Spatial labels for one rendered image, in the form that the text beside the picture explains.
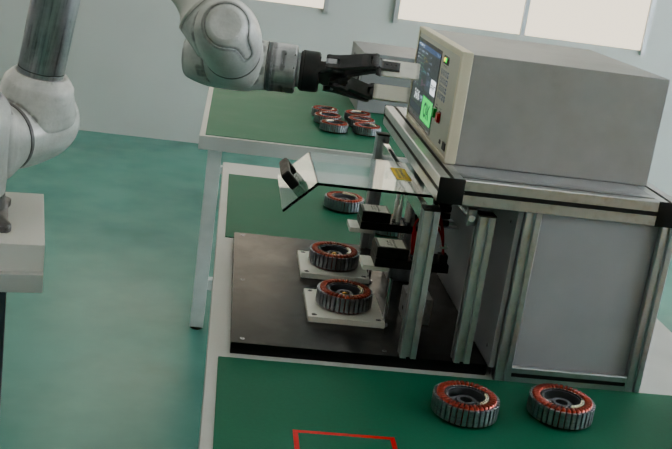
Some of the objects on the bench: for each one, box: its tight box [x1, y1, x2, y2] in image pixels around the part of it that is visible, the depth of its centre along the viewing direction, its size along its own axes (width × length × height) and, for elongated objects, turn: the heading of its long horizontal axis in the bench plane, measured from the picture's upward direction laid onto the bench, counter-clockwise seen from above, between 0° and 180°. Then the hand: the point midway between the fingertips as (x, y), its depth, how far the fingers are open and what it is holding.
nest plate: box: [303, 288, 385, 329], centre depth 195 cm, size 15×15×1 cm
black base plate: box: [230, 232, 487, 375], centre depth 208 cm, size 47×64×2 cm
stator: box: [308, 241, 360, 272], centre depth 218 cm, size 11×11×4 cm
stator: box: [316, 279, 373, 314], centre depth 195 cm, size 11×11×4 cm
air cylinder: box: [399, 285, 433, 325], centre depth 197 cm, size 5×8×6 cm
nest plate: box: [297, 250, 370, 284], centre depth 219 cm, size 15×15×1 cm
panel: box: [432, 198, 524, 367], centre depth 207 cm, size 1×66×30 cm, turn 158°
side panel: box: [490, 212, 672, 393], centre depth 177 cm, size 28×3×32 cm, turn 68°
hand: (408, 83), depth 181 cm, fingers open, 13 cm apart
